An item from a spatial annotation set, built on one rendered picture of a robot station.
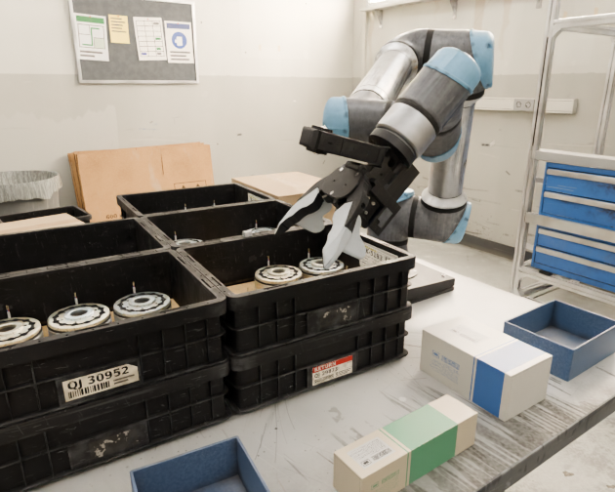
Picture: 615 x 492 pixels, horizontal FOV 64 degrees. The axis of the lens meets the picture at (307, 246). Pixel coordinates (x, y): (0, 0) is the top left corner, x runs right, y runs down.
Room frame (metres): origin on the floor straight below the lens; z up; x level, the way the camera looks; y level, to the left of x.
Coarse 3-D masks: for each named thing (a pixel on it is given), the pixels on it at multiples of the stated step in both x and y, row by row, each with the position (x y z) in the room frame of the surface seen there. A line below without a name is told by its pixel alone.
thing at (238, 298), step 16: (224, 240) 1.02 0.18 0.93; (240, 240) 1.03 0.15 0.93; (368, 240) 1.04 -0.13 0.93; (208, 272) 0.83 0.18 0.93; (336, 272) 0.83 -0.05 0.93; (352, 272) 0.83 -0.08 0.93; (368, 272) 0.85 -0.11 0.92; (384, 272) 0.87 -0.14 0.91; (224, 288) 0.76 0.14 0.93; (272, 288) 0.76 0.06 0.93; (288, 288) 0.77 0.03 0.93; (304, 288) 0.78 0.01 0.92; (320, 288) 0.80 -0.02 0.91; (240, 304) 0.72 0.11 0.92; (256, 304) 0.74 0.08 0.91
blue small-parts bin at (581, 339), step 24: (528, 312) 1.00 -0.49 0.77; (552, 312) 1.06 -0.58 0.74; (576, 312) 1.02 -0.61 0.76; (528, 336) 0.91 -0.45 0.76; (552, 336) 1.01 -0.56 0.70; (576, 336) 1.01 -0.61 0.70; (600, 336) 0.90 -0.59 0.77; (552, 360) 0.86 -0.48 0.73; (576, 360) 0.84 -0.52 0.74; (600, 360) 0.91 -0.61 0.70
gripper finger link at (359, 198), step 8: (360, 184) 0.63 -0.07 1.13; (352, 192) 0.63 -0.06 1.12; (360, 192) 0.62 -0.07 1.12; (352, 200) 0.61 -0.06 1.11; (360, 200) 0.60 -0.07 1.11; (368, 200) 0.62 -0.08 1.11; (352, 208) 0.60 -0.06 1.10; (360, 208) 0.60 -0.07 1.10; (352, 216) 0.59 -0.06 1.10; (352, 224) 0.59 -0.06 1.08
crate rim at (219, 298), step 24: (96, 264) 0.88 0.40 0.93; (216, 288) 0.76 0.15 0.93; (168, 312) 0.66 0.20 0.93; (192, 312) 0.68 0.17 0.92; (216, 312) 0.70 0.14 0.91; (48, 336) 0.59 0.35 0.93; (72, 336) 0.60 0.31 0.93; (96, 336) 0.61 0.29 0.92; (120, 336) 0.63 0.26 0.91; (0, 360) 0.55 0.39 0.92; (24, 360) 0.56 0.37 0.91
